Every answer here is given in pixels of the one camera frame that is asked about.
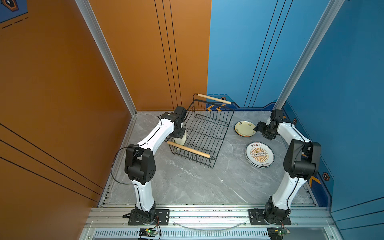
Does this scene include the left green circuit board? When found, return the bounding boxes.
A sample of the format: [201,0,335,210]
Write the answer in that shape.
[138,228,159,240]

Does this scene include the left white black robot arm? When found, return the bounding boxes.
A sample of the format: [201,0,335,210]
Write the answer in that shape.
[124,106,187,224]

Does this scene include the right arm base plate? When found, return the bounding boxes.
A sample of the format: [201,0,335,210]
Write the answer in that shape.
[248,208,292,226]

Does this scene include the wooden rack handle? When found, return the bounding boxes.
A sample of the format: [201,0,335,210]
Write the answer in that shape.
[197,94,232,105]
[167,141,211,159]

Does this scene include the white plate red dotted pattern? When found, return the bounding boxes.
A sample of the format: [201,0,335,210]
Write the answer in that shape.
[245,142,275,168]

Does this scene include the beige plate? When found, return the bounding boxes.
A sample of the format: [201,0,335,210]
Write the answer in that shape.
[234,121,256,137]

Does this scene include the near wooden rack handle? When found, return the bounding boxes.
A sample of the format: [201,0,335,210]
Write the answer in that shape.
[197,94,232,105]

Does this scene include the far wooden rack handle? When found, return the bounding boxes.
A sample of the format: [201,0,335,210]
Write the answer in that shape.
[167,141,211,159]

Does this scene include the black wire dish rack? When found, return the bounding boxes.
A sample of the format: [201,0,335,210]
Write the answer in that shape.
[169,94,235,169]

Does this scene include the left aluminium corner post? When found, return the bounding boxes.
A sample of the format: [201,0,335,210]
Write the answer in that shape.
[75,0,137,117]

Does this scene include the aluminium corner post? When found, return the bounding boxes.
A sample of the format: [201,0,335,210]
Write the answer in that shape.
[273,0,345,110]
[75,0,137,117]

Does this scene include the aluminium mounting rail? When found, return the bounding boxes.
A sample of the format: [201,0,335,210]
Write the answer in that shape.
[79,204,343,240]

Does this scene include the right circuit board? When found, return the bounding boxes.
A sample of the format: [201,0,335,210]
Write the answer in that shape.
[267,229,291,240]

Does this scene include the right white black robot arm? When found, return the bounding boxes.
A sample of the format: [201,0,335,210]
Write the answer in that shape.
[254,110,321,225]

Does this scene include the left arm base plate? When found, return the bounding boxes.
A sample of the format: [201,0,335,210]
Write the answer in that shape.
[128,209,170,226]

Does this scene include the cream plate dark rim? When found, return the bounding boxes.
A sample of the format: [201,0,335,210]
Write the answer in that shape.
[174,131,187,146]

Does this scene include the right aluminium corner post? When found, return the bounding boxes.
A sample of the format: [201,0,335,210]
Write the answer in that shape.
[273,0,345,110]

